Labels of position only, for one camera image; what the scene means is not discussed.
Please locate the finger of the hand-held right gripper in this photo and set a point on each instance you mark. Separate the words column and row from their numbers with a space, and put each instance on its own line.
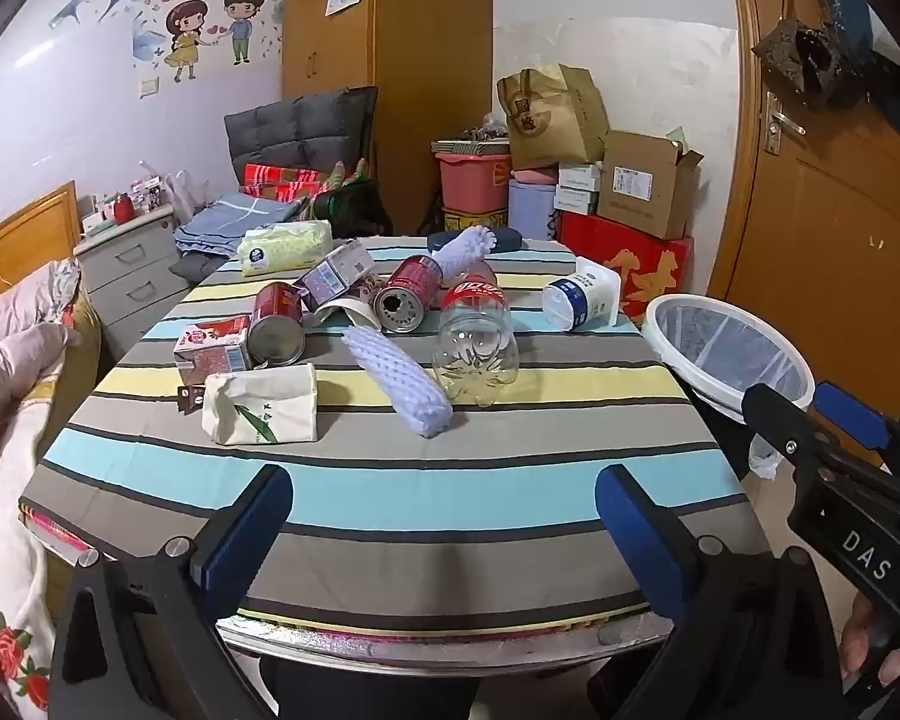
column 851, row 412
column 776, row 420

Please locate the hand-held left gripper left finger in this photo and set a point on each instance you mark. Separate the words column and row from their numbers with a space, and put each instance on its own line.
column 247, row 532

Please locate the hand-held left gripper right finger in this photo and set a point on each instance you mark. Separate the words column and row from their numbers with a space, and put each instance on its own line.
column 637, row 540

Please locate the white plastic bin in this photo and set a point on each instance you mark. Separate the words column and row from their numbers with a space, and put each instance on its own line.
column 709, row 388

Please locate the translucent white bin liner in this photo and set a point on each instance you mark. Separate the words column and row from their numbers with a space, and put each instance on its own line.
column 727, row 345

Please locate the red strawberry milk carton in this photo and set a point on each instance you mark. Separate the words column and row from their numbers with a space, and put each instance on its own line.
column 210, row 349

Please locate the printed paper cup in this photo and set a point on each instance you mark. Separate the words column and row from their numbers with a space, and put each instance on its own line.
column 349, row 313

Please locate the purple drink carton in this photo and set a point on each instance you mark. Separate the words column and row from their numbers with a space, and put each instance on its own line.
column 334, row 274

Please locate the red drink can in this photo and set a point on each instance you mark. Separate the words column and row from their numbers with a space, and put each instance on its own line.
column 277, row 322
column 409, row 292

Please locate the person's right hand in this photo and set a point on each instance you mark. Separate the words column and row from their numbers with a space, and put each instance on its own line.
column 870, row 652

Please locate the white tissue pack green leaf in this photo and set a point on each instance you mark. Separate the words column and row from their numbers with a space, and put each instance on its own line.
column 262, row 405

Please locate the small brown sachet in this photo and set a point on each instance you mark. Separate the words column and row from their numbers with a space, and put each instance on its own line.
column 190, row 400

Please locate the wooden door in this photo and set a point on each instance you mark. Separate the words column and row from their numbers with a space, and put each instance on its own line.
column 817, row 240

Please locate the striped tablecloth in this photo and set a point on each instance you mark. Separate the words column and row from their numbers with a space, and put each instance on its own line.
column 420, row 480

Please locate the red gift box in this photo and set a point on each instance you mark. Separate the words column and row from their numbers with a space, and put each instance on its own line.
column 645, row 270

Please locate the white foam net sleeve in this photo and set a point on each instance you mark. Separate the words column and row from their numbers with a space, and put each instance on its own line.
column 401, row 382
column 465, row 247

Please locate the white jar blue label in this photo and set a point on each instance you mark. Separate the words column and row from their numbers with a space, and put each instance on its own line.
column 581, row 296

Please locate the floral bed quilt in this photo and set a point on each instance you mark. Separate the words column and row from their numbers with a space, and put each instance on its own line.
column 22, row 480

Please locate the clear plastic bottle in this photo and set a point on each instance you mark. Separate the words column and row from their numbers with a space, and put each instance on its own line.
column 476, row 337

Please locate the open cardboard box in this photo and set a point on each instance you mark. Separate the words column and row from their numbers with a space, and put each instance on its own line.
column 641, row 184

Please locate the grey nightstand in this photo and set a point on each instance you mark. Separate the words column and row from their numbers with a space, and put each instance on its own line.
column 131, row 270

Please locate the yellow-green tissue pack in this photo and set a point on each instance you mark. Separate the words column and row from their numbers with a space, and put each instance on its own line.
column 285, row 247

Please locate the small white green box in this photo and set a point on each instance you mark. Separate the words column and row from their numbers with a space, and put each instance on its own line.
column 576, row 199

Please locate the pale pink pillow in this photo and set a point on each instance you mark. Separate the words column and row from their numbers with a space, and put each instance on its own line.
column 22, row 322

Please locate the folded blue cloth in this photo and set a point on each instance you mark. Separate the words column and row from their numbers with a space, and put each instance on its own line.
column 225, row 221

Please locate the dark blue glasses case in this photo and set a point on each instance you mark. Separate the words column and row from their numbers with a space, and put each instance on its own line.
column 510, row 238

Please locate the lilac plastic bin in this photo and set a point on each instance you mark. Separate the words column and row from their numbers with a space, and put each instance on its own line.
column 531, row 206

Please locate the black bag plaid trim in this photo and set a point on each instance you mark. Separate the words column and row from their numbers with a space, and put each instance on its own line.
column 352, row 206

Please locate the white plastic bag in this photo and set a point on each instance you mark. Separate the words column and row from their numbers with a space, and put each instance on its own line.
column 186, row 193

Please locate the red cup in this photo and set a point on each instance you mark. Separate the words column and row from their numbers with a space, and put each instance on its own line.
column 124, row 208

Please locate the dark hanging cloth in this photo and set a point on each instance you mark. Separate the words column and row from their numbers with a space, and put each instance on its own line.
column 889, row 67

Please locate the red patterned bag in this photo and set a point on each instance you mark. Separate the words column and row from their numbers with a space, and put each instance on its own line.
column 281, row 181

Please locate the yellow printed box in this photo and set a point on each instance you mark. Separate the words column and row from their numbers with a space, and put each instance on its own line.
column 472, row 220

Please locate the brown patterned hanging bag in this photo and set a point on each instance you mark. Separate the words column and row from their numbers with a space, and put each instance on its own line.
column 802, row 52

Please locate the wooden bed headboard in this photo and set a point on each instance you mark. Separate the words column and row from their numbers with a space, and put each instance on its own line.
column 34, row 229

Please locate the brown paper bag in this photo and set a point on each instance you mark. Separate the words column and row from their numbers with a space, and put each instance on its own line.
column 551, row 120

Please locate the pink plastic bucket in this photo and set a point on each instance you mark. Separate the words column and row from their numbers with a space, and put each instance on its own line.
column 472, row 181

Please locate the woven basket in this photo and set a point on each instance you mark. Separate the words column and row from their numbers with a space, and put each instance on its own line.
column 469, row 145

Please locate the wooden wardrobe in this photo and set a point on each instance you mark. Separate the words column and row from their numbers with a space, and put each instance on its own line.
column 427, row 52

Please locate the white wall switch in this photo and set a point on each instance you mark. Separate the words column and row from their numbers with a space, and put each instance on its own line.
column 148, row 87

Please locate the cartoon couple wall sticker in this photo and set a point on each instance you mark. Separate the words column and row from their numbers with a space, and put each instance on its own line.
column 195, row 26

